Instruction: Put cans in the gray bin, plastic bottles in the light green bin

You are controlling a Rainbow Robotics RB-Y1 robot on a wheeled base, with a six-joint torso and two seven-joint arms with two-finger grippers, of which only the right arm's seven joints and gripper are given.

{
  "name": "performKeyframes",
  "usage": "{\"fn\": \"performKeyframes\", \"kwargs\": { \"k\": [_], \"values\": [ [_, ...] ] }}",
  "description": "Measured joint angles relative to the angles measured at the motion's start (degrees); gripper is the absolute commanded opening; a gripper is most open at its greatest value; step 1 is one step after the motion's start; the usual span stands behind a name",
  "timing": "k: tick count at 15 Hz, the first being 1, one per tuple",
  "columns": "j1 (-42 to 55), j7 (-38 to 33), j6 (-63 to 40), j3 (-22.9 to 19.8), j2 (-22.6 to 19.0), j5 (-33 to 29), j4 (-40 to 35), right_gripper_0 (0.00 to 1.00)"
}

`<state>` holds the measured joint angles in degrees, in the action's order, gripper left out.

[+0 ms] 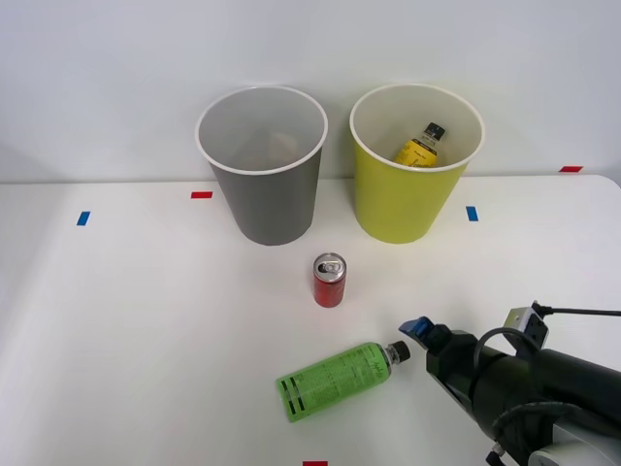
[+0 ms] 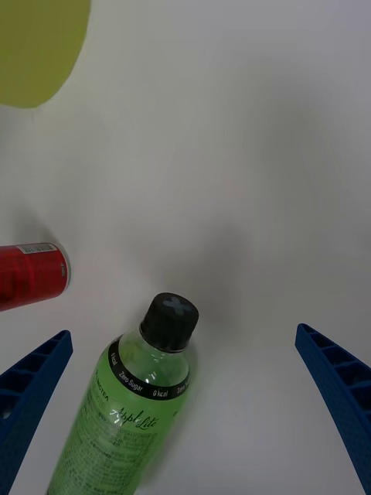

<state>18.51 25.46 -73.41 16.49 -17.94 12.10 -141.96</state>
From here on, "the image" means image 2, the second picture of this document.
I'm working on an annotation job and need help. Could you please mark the yellow-green plastic bin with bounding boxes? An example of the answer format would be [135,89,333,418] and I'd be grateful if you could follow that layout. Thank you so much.
[0,0,92,109]

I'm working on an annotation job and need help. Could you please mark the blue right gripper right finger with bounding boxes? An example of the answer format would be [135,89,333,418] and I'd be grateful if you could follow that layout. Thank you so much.
[294,323,371,495]

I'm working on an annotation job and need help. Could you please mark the green label plastic bottle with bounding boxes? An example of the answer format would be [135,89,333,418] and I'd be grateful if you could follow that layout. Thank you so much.
[46,292,200,495]

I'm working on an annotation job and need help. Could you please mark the red drink can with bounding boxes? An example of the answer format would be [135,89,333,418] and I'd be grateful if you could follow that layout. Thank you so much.
[0,242,72,312]

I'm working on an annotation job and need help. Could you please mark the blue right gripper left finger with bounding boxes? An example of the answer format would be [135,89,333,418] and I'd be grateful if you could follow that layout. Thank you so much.
[0,329,74,495]

